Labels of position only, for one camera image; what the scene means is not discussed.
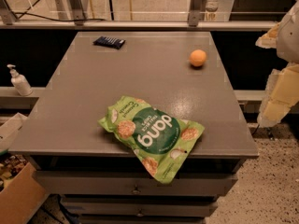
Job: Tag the white pump bottle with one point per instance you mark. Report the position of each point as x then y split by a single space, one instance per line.
19 81

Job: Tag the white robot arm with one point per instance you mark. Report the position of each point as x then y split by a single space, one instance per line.
288 36

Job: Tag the grey metal rail frame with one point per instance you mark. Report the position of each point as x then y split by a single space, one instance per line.
143 14

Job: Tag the dark blue rxbar wrapper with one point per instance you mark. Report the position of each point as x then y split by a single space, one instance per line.
109 42

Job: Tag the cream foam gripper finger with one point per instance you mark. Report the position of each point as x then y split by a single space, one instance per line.
281 94
269 39

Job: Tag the cardboard box with items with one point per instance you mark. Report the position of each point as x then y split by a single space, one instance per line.
22 197

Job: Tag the orange ball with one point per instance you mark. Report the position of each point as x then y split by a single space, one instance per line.
197 58

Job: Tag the grey drawer cabinet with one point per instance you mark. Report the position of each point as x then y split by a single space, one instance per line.
99 178

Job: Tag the green dang chips bag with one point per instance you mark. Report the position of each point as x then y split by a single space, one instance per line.
162 143

